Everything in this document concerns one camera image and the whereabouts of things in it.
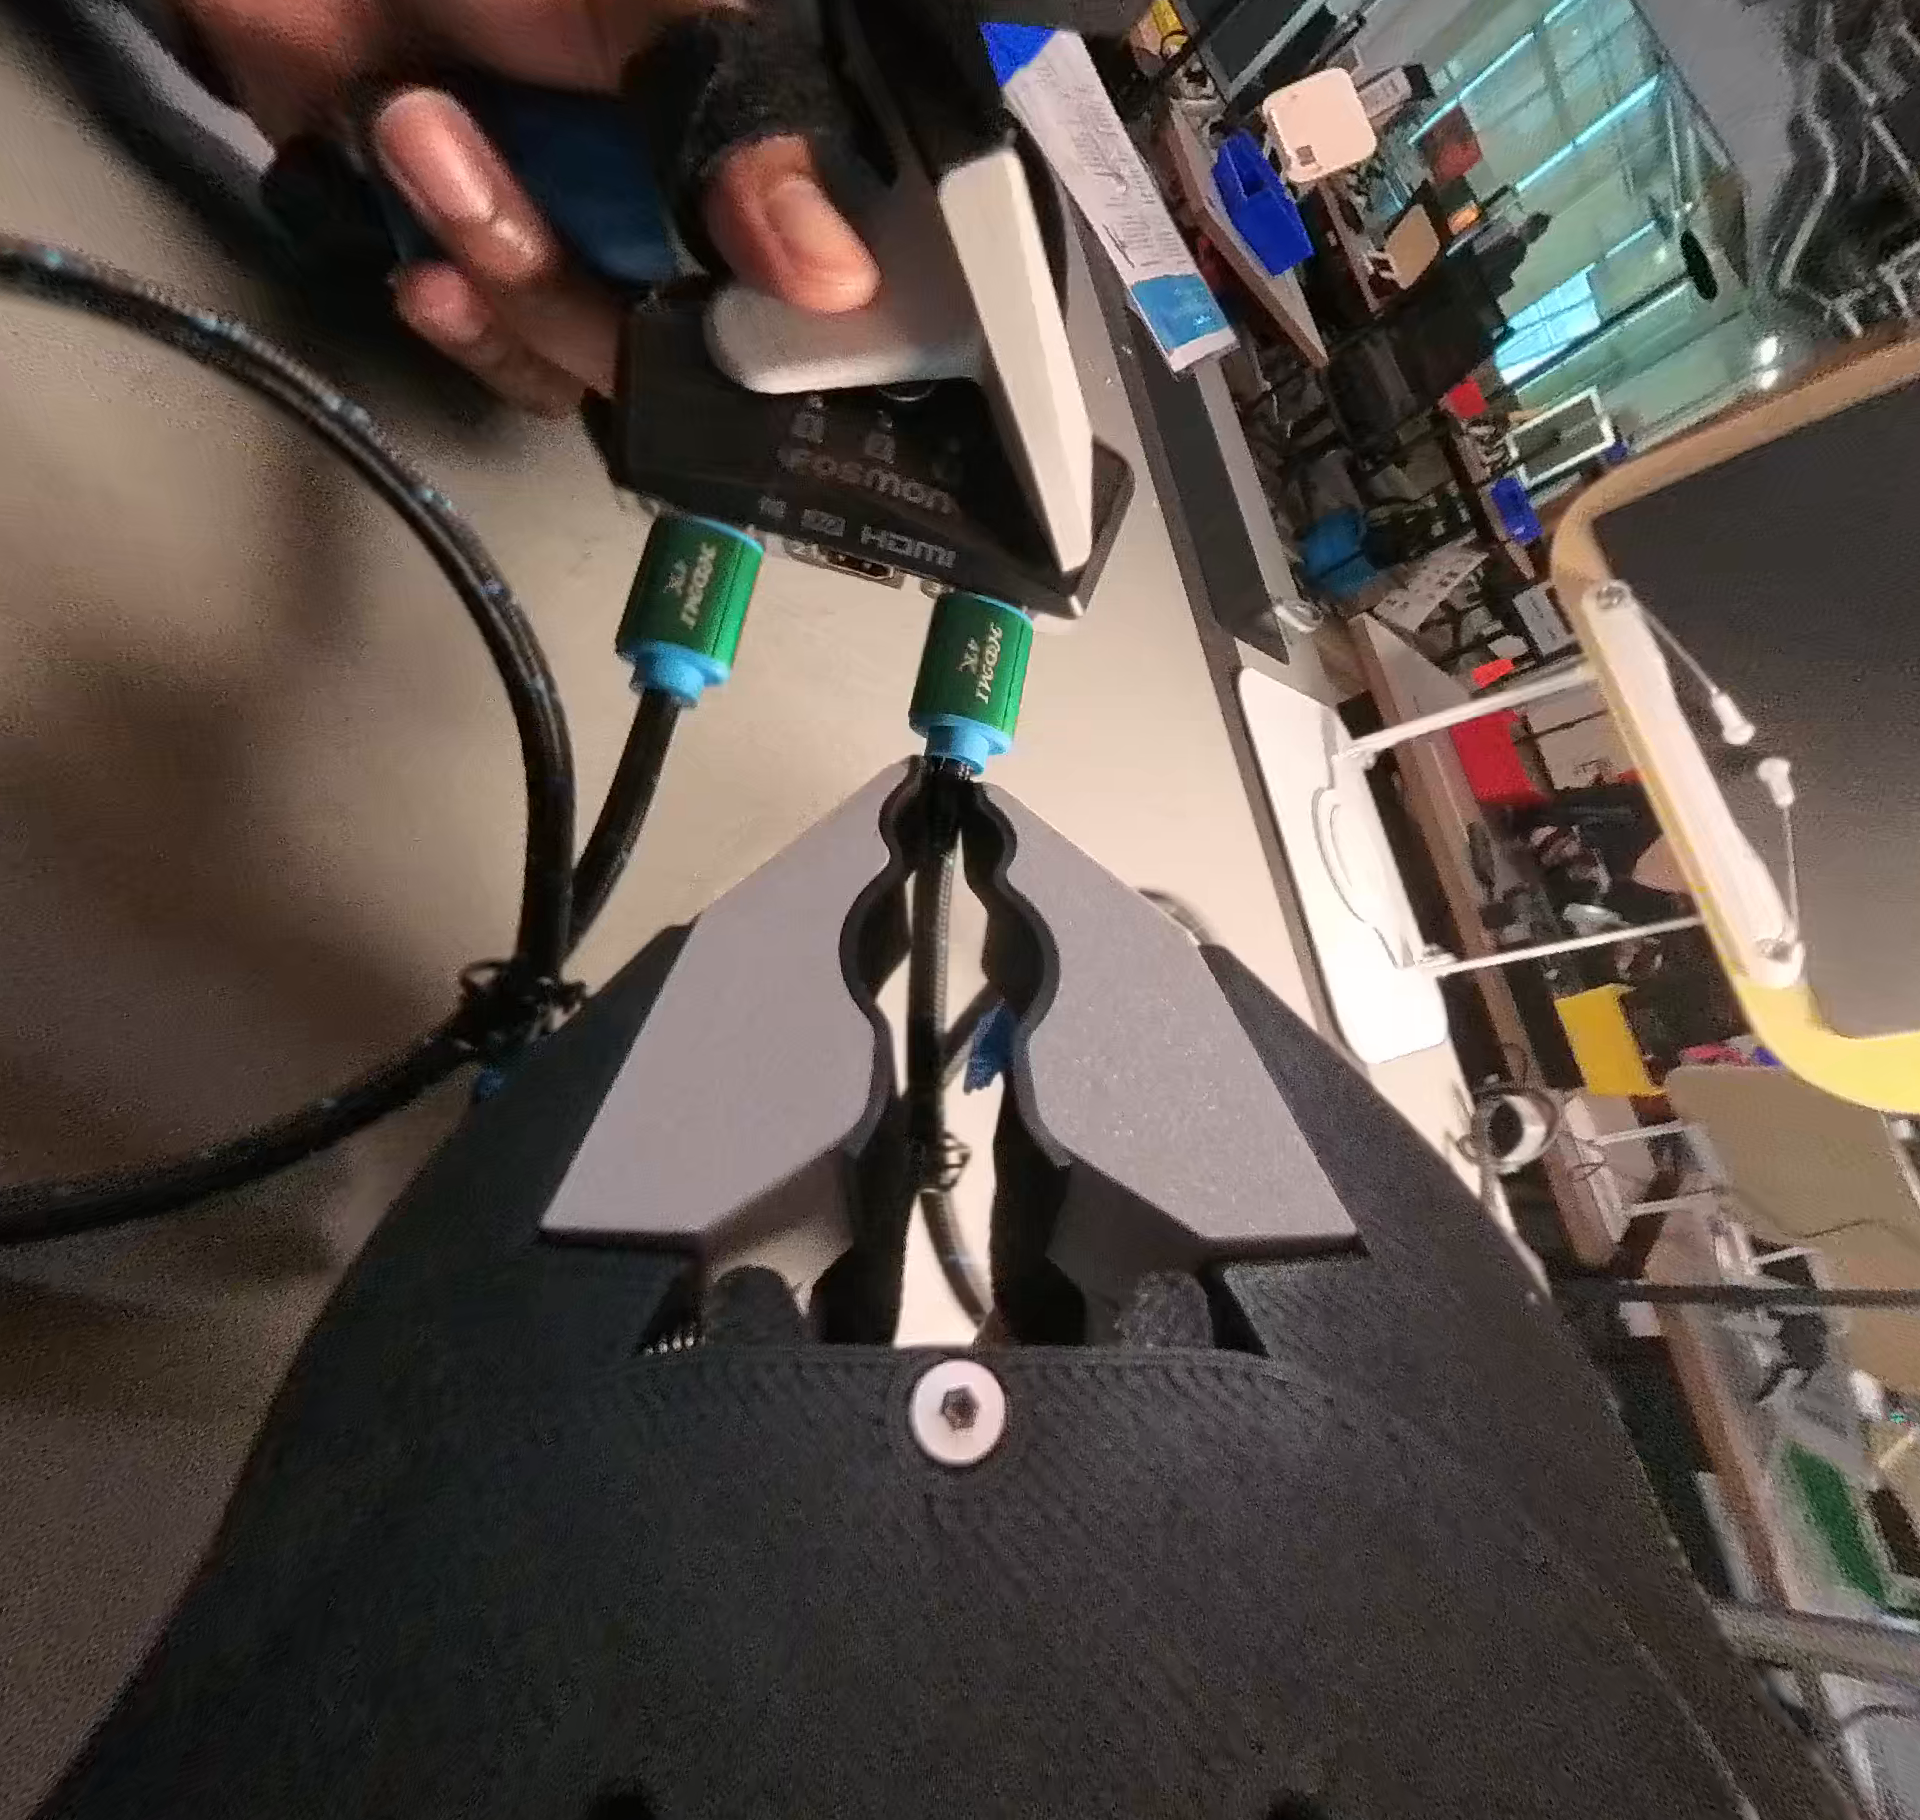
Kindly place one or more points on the red plastic bin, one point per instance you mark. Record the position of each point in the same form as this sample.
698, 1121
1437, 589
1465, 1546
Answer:
1493, 755

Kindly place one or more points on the white tablet stand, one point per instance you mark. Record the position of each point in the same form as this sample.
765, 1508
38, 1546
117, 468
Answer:
1275, 741

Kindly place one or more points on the pale desk divider panel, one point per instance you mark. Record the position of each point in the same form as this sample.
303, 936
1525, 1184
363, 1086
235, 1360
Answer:
1801, 1190

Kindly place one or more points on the blue plastic bin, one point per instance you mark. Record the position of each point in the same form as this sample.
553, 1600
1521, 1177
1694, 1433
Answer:
1260, 208

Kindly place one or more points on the small yellow bin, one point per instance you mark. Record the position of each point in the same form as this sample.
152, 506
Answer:
1606, 1040

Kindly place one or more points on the blue bag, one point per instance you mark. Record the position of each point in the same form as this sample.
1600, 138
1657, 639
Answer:
1343, 561

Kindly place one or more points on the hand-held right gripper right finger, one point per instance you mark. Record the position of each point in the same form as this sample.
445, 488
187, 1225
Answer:
1199, 1100

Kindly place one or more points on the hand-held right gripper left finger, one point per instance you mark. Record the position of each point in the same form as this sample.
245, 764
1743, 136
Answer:
719, 1100

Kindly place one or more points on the white boxy device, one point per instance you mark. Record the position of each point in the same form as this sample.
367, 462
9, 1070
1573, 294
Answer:
1321, 124

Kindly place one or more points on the black hdmi switch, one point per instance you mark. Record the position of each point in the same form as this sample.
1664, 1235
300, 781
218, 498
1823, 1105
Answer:
719, 426

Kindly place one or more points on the printed paper sheet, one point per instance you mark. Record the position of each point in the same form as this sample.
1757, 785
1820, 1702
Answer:
1109, 200

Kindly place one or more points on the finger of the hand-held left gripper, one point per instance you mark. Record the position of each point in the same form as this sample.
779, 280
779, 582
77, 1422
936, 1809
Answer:
1020, 351
857, 351

